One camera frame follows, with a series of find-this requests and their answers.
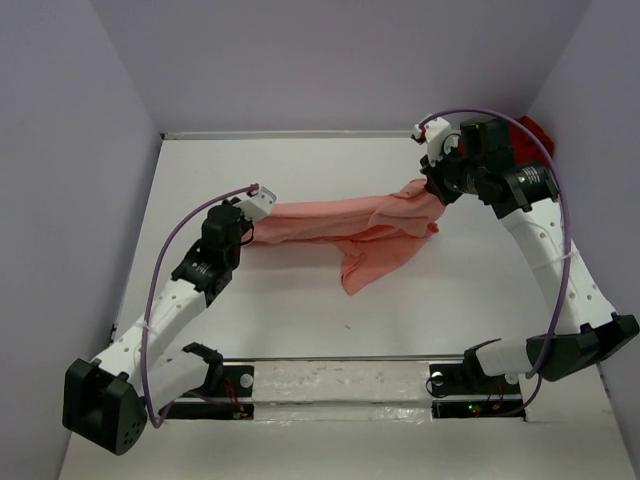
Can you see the white foam strip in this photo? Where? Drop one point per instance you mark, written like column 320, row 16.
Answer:
column 345, row 390

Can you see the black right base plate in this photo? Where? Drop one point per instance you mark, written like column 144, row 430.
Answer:
column 456, row 395

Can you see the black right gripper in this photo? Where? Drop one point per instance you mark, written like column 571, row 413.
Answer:
column 435, row 173

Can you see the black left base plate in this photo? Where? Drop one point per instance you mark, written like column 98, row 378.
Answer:
column 225, row 399

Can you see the pink t shirt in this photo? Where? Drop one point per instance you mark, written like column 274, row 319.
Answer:
column 376, row 235

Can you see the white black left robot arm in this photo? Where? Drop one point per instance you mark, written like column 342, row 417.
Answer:
column 110, row 399

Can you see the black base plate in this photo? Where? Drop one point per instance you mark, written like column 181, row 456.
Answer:
column 225, row 399
column 456, row 395

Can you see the red t shirt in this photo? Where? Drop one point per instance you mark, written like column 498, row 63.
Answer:
column 524, row 149

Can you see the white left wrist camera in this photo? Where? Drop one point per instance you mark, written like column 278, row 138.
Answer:
column 257, row 204

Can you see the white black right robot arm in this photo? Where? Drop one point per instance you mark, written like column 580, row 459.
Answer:
column 477, row 158

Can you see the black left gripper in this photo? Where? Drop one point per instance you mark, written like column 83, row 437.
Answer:
column 244, row 223

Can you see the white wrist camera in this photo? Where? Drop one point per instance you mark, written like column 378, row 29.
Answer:
column 257, row 204
column 438, row 136

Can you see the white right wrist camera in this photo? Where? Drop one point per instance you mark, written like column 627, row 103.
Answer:
column 438, row 136

